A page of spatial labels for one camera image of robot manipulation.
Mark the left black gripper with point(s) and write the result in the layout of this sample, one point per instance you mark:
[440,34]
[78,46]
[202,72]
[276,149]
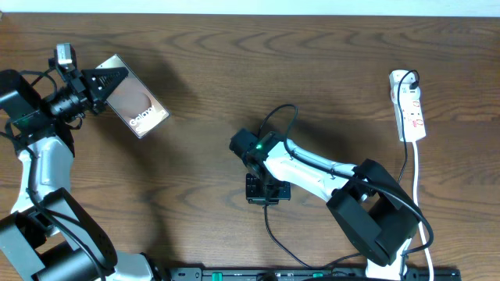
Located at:
[76,82]

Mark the white power strip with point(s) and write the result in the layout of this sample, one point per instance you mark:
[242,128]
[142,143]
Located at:
[405,95]

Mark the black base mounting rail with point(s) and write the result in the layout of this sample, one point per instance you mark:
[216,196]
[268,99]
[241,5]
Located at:
[197,274]

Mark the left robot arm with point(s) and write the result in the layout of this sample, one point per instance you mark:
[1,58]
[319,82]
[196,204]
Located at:
[48,235]

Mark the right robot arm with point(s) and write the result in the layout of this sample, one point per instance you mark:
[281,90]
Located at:
[377,216]

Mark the Galaxy S25 Ultra smartphone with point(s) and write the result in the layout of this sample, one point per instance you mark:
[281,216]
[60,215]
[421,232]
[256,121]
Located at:
[133,102]

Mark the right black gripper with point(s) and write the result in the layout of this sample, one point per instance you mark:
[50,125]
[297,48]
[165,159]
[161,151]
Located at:
[254,197]

